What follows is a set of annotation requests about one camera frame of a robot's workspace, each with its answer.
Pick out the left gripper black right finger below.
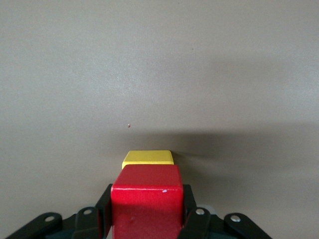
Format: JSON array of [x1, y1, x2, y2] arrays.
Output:
[[178, 184, 212, 239]]

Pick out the red wooden block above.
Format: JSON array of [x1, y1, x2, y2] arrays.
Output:
[[111, 164, 184, 239]]

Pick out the yellow wooden block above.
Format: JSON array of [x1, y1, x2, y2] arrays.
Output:
[[122, 150, 174, 170]]

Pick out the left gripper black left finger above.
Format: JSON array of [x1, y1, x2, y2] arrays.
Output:
[[73, 183, 113, 239]]

